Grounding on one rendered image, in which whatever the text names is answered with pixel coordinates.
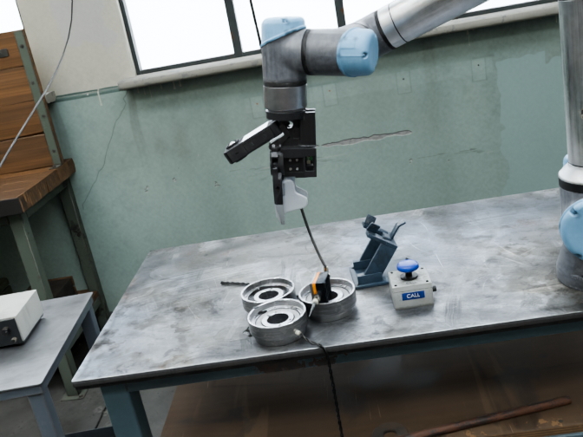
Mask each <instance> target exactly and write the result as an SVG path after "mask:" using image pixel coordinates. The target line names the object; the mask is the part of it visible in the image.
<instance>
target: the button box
mask: <svg viewBox="0 0 583 437"><path fill-rule="evenodd" d="M388 276H389V282H390V294H391V297H392V300H393V304H394V307H395V310H404V309H410V308H416V307H423V306H429V305H434V297H433V292H434V291H436V286H435V285H432V282H431V280H430V278H429V274H428V272H427V270H426V268H425V267H419V268H418V269H417V270H416V271H412V276H410V277H406V276H405V272H400V271H390V272H388Z"/></svg>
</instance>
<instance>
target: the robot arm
mask: <svg viewBox="0 0 583 437"><path fill-rule="evenodd" d="M487 1H489V0H393V1H392V2H390V3H387V4H385V5H384V6H383V7H381V8H379V9H378V10H375V11H373V12H371V13H370V14H369V15H367V16H364V17H362V18H361V19H358V20H356V21H355V22H354V23H350V24H347V25H345V26H343V27H340V28H337V29H307V28H306V25H305V20H304V18H303V17H301V16H276V17H268V18H266V19H265V20H264V21H263V22H262V23H261V44H260V48H261V51H262V67H263V82H264V85H263V88H264V103H265V108H266V111H265V113H266V119H268V120H269V121H268V122H267V123H265V124H263V125H262V126H260V127H258V128H256V129H255V130H253V131H251V132H250V133H249V134H247V135H245V136H244V137H242V138H241V139H239V140H238V139H237V140H235V141H233V142H231V143H230V144H229V145H227V146H226V150H225V152H224V155H225V157H226V159H227V160H228V162H229V163H230V164H233V163H235V162H236V163H237V162H239V161H241V160H243V159H244V158H245V157H246V156H247V155H248V154H249V153H251V152H253V151H254V150H256V149H258V148H259V147H262V146H263V145H264V144H265V143H267V142H269V141H270V143H269V146H268V147H269V149H270V168H271V175H272V182H273V195H274V204H275V211H276V217H277V218H278V220H279V222H280V223H281V225H285V214H286V213H287V212H292V211H295V210H298V209H302V208H305V207H306V206H307V204H308V192H307V191H306V190H304V189H302V188H299V187H297V185H296V179H295V178H309V177H317V145H316V114H315V108H306V107H307V76H308V75H333V76H348V77H357V76H366V75H371V74H372V73H373V72H374V70H375V67H376V65H377V59H378V58H379V57H381V56H382V55H385V54H387V53H389V52H390V51H392V50H393V49H396V48H398V47H399V46H401V45H403V44H405V43H406V42H409V41H411V40H413V39H415V38H417V37H419V36H421V35H423V34H425V33H427V32H429V31H431V30H432V29H434V28H436V27H438V26H440V25H442V24H444V23H446V22H448V21H450V20H452V19H454V18H456V17H458V16H460V15H462V14H464V13H466V12H468V11H469V10H472V9H473V8H475V7H477V6H479V5H481V4H483V3H486V2H487ZM558 5H559V19H560V46H561V60H562V74H563V88H564V101H565V115H566V129H567V155H566V156H565V157H564V160H563V167H562V169H561V170H560V171H559V175H558V176H559V190H560V223H559V231H560V235H561V238H562V241H563V244H562V246H561V249H560V254H559V256H558V259H557V262H556V276H557V278H558V279H559V281H560V282H561V283H563V284H564V285H565V286H567V287H569V288H572V289H574V290H579V291H583V0H558ZM289 121H291V122H292V123H293V124H292V125H290V122H289ZM305 170H306V171H305Z"/></svg>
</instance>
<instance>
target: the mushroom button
mask: <svg viewBox="0 0 583 437"><path fill-rule="evenodd" d="M396 268H397V270H398V271H400V272H405V276H406V277H410V276H412V271H416V270H417V269H418V268H419V263H418V262H417V261H416V260H413V259H406V260H403V261H400V262H399V263H398V264H397V266H396Z"/></svg>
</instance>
